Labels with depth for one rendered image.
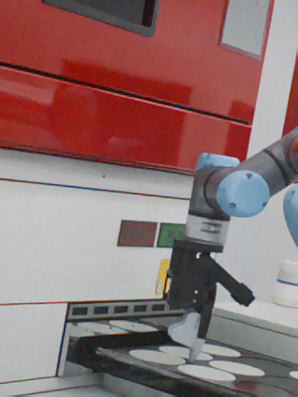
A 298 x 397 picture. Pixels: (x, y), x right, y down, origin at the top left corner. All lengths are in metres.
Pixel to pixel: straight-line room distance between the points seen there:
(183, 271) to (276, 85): 3.73
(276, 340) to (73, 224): 0.54
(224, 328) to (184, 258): 0.36
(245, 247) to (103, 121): 3.83
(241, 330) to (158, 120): 0.51
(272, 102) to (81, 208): 3.78
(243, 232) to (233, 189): 3.77
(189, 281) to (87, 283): 0.18
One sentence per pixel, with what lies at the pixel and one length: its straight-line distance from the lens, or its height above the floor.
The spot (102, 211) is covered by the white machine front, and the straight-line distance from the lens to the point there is 1.92.
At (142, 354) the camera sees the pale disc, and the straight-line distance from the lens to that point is 1.96.
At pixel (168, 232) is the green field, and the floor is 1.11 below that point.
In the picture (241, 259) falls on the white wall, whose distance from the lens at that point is 5.58.
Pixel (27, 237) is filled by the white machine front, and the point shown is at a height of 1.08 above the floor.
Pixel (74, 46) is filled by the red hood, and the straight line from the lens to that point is 1.72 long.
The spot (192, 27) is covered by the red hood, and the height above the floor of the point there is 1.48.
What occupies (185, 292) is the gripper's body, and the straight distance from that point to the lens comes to 1.92.
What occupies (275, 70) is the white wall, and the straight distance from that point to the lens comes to 5.58.
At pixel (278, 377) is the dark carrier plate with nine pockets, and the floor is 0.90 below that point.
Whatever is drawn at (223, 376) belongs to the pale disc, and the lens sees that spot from 1.90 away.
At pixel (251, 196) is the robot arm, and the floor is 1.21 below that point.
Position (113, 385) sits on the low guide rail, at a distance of 1.98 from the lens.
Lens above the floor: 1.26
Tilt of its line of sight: 3 degrees down
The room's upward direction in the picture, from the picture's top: 10 degrees clockwise
